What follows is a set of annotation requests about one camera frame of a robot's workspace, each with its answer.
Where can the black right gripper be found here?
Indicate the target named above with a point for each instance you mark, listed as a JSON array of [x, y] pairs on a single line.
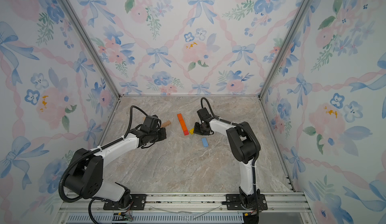
[[196, 129]]

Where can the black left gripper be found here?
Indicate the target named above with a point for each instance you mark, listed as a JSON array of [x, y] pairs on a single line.
[[164, 134]]

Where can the light blue block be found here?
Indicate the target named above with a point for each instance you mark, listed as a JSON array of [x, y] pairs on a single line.
[[205, 142]]

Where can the plain wooden block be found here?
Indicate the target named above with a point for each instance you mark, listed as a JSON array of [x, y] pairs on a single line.
[[165, 124]]

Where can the orange long block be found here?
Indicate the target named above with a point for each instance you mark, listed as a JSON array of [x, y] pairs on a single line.
[[183, 125]]

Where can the orange short block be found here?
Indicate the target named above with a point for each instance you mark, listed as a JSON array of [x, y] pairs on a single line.
[[180, 118]]

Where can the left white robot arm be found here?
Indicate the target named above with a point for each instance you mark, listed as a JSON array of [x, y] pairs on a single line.
[[83, 178]]

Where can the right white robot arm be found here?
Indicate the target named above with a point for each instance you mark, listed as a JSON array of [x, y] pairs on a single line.
[[245, 149]]

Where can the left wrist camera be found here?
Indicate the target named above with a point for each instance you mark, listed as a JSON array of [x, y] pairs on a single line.
[[151, 123]]

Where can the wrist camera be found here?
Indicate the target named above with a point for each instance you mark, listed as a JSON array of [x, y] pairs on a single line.
[[204, 115], [151, 123]]

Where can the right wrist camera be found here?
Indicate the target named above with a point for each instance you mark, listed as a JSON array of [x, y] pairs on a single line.
[[204, 115]]

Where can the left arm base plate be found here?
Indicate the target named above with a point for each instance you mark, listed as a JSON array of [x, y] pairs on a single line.
[[131, 201]]

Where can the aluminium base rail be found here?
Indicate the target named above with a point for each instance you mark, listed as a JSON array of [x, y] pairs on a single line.
[[190, 208]]

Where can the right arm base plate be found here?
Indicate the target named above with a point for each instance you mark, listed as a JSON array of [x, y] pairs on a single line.
[[238, 202]]

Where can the aluminium corner post left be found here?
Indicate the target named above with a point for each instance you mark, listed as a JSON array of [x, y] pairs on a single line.
[[86, 41]]

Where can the aluminium corner post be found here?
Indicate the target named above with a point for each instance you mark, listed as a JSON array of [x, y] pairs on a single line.
[[86, 41], [292, 31]]

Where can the aluminium corner post right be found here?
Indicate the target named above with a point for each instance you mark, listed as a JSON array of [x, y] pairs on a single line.
[[292, 31]]

